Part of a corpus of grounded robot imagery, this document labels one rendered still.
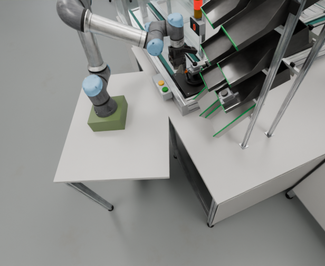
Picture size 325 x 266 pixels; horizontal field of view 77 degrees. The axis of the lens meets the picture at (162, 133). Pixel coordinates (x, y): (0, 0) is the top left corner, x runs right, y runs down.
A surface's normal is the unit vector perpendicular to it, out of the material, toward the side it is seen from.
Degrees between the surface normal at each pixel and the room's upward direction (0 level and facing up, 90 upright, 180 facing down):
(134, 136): 0
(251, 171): 0
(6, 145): 0
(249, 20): 25
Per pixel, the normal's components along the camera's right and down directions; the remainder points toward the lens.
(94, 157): -0.14, -0.54
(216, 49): -0.54, -0.38
